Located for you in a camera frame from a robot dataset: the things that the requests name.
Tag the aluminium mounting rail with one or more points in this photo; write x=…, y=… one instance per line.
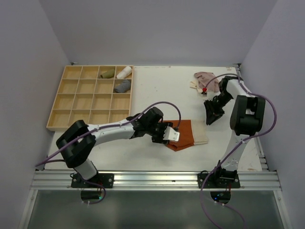
x=155, y=180

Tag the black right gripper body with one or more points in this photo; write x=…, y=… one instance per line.
x=219, y=102

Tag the pink underwear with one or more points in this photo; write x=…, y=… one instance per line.
x=206, y=80

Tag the wooden compartment tray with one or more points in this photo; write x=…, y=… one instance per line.
x=83, y=95

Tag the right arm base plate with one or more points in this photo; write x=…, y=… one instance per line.
x=215, y=183

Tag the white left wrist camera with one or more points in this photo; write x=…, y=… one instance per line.
x=171, y=134

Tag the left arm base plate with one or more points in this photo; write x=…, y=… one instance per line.
x=101, y=179

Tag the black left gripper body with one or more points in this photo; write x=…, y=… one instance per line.
x=157, y=131

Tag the orange and cream underwear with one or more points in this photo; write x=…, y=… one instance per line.
x=192, y=133

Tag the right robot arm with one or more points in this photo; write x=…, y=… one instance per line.
x=246, y=120

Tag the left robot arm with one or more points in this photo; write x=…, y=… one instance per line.
x=79, y=139

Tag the white rolled underwear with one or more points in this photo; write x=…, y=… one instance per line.
x=124, y=72

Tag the grey rolled underwear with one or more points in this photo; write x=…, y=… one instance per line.
x=123, y=87

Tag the olive rolled underwear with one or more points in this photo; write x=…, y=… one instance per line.
x=108, y=74

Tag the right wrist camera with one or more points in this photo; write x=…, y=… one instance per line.
x=204, y=92

